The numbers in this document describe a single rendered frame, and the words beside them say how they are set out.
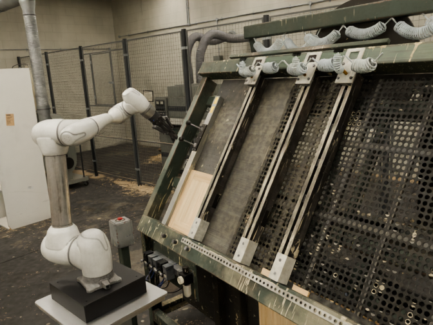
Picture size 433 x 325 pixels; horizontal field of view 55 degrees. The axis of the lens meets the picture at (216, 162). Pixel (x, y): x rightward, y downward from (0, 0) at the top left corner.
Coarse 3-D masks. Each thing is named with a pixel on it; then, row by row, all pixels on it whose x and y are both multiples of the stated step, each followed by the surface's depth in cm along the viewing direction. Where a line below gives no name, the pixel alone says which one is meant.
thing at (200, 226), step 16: (240, 64) 249; (256, 80) 252; (256, 96) 256; (240, 112) 256; (240, 128) 252; (240, 144) 254; (224, 160) 249; (224, 176) 250; (208, 192) 249; (208, 208) 246; (192, 224) 247; (208, 224) 247
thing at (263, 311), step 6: (270, 270) 225; (294, 282) 210; (318, 294) 198; (330, 300) 192; (264, 306) 231; (342, 306) 187; (264, 312) 232; (270, 312) 228; (264, 318) 233; (270, 318) 229; (276, 318) 225; (282, 318) 221; (366, 318) 178; (264, 324) 234; (270, 324) 230; (276, 324) 226; (282, 324) 222; (288, 324) 218; (294, 324) 214; (378, 324) 173
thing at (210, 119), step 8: (216, 96) 288; (216, 104) 285; (216, 112) 286; (208, 120) 284; (208, 128) 283; (200, 144) 281; (192, 152) 283; (200, 152) 282; (192, 160) 279; (192, 168) 280; (184, 176) 279; (184, 184) 278; (176, 192) 278; (176, 200) 276; (168, 208) 278; (168, 216) 274
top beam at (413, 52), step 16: (368, 48) 199; (384, 48) 192; (400, 48) 186; (416, 48) 180; (432, 48) 174; (208, 64) 301; (224, 64) 286; (384, 64) 190; (400, 64) 185; (416, 64) 179; (432, 64) 174
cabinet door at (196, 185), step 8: (192, 176) 276; (200, 176) 269; (208, 176) 263; (192, 184) 273; (200, 184) 266; (208, 184) 261; (184, 192) 275; (192, 192) 270; (200, 192) 263; (184, 200) 272; (192, 200) 266; (200, 200) 260; (176, 208) 275; (184, 208) 269; (192, 208) 263; (176, 216) 272; (184, 216) 266; (192, 216) 260; (168, 224) 274; (176, 224) 268; (184, 224) 262; (184, 232) 259
